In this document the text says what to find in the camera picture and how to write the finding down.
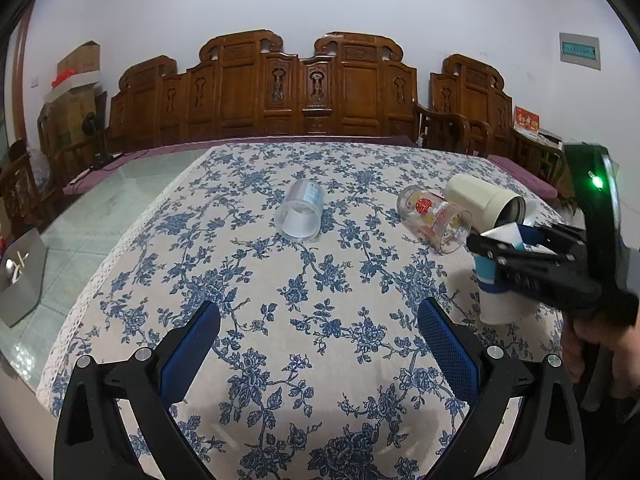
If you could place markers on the large cardboard box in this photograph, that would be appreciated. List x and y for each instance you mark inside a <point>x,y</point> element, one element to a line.
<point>70,115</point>

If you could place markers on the small cardboard box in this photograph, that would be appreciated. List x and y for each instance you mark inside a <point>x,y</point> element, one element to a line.
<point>80,62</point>

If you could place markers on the red box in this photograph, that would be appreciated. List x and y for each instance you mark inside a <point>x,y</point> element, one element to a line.
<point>527,121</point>

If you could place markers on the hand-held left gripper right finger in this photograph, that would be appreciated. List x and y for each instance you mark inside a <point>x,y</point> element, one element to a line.
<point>447,355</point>

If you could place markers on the person's right hand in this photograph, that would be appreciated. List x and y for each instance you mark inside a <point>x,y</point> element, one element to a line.
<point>575,352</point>

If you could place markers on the black standing fan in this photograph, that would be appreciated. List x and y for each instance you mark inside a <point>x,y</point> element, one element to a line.
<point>94,130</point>

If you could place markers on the carved wooden armchair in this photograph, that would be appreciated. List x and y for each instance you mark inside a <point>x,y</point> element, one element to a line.
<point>465,110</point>

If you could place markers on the wooden side table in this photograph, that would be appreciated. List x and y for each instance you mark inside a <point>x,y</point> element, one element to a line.
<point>542,157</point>

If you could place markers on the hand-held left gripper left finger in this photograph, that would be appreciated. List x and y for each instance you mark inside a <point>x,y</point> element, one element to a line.
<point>192,355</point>

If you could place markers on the carved wooden sofa bench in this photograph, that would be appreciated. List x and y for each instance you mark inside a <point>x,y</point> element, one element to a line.
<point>260,95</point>

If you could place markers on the purple seat cushion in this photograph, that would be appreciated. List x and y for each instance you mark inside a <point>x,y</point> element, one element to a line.
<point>525,176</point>

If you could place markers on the grey metal dustpan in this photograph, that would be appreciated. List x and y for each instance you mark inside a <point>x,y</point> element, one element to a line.
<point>22,280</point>

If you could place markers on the wooden chair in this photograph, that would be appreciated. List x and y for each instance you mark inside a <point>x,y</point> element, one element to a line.
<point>20,185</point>

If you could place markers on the glass cup with red print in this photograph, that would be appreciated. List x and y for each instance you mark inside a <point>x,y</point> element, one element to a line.
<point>435,217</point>

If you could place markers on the white and blue paper cup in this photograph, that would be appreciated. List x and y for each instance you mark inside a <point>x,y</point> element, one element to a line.
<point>500,305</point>

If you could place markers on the cream thermos cup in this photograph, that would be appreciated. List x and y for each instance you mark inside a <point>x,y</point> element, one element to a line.
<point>480,197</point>

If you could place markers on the clear plastic cup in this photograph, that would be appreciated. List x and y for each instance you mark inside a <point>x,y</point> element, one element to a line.
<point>300,210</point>

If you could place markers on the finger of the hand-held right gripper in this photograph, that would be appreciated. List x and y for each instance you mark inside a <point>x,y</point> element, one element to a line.
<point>530,272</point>
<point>565,234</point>

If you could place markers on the green and white wall panel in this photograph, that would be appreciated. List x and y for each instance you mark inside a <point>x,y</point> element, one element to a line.
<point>580,51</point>

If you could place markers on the blue floral tablecloth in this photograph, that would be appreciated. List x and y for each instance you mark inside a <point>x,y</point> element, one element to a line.
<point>325,310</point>

